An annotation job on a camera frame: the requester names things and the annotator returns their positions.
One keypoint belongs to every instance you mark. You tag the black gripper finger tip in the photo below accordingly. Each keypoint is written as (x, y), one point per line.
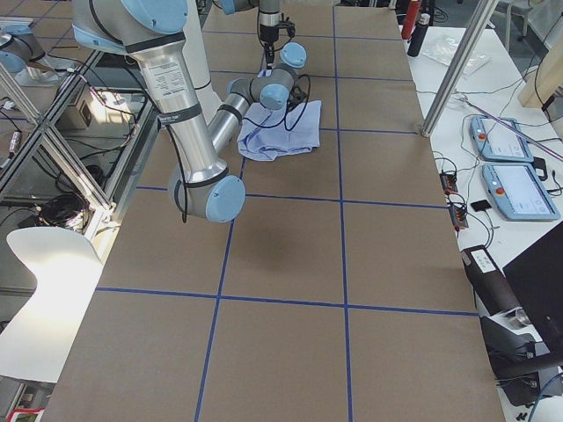
(269, 53)

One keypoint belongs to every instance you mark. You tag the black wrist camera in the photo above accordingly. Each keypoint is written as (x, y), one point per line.
(297, 96)
(288, 26)

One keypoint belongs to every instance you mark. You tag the black monitor screen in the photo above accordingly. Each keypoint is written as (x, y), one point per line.
(535, 276)

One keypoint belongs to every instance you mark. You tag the upper blue teach pendant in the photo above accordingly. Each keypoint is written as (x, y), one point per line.
(497, 144)

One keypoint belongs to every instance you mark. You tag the red circuit board lower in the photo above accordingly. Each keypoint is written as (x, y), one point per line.
(458, 216)

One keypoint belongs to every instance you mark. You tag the light blue striped shirt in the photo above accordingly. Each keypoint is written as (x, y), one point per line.
(267, 135)

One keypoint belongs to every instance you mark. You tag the blue teach pendant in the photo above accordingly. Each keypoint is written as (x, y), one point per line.
(518, 193)
(497, 144)

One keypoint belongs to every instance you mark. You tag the metal reacher grabber tool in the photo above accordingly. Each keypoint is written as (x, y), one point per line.
(516, 131)

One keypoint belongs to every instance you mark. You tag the brown paper roll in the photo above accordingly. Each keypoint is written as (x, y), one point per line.
(492, 293)

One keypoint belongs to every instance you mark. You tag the white moulded chair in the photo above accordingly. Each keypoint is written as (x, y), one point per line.
(37, 341)

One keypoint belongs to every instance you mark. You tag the aluminium frame post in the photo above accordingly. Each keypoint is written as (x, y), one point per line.
(471, 36)

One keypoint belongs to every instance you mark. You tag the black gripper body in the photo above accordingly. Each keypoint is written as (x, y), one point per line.
(266, 34)

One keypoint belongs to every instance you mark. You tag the red circuit board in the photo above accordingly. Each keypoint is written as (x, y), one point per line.
(448, 182)
(458, 216)

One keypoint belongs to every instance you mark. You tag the black water bottle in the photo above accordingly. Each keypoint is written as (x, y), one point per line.
(418, 35)

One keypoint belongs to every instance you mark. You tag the red circuit board upper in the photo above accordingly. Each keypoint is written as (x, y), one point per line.
(448, 182)

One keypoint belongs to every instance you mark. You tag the red cylinder bottle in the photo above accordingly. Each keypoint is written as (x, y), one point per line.
(412, 11)

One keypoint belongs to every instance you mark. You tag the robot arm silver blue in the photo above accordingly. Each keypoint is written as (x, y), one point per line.
(269, 22)
(174, 68)

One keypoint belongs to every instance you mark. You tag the lower blue teach pendant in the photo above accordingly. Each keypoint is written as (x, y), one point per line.
(518, 193)

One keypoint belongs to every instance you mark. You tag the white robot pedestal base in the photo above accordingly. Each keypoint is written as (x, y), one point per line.
(197, 63)

